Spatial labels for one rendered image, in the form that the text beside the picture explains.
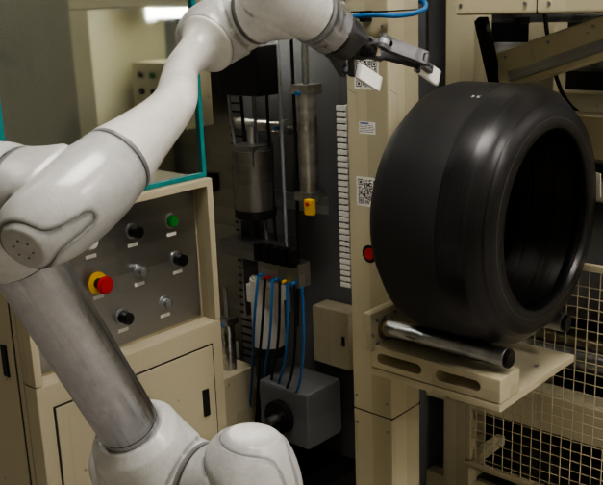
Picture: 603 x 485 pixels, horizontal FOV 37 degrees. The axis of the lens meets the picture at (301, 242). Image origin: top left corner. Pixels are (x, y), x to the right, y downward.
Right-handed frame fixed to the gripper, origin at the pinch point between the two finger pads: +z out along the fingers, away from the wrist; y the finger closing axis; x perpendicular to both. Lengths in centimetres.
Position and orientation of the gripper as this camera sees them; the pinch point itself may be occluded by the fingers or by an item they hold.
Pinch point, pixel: (405, 79)
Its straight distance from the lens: 172.6
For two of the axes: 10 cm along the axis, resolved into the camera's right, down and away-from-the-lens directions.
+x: 2.2, -9.6, 1.7
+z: 6.6, 2.8, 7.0
